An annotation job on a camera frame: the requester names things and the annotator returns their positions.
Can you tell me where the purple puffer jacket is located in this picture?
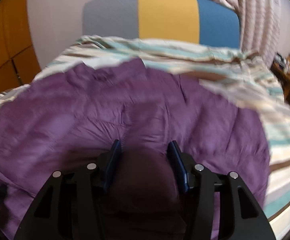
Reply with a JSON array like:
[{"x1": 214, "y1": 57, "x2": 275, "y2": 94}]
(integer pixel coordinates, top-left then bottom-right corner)
[{"x1": 0, "y1": 59, "x2": 270, "y2": 239}]

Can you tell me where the grey yellow blue headboard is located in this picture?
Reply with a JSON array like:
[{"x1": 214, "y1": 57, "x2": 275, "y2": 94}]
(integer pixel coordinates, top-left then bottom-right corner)
[{"x1": 82, "y1": 0, "x2": 240, "y2": 49}]

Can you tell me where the orange wooden wardrobe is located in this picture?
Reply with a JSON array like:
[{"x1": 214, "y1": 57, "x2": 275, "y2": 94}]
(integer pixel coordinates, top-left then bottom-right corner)
[{"x1": 0, "y1": 0, "x2": 41, "y2": 92}]

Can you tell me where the striped bed duvet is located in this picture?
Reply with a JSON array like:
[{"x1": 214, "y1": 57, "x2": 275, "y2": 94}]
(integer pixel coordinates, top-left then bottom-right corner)
[{"x1": 0, "y1": 36, "x2": 290, "y2": 239}]

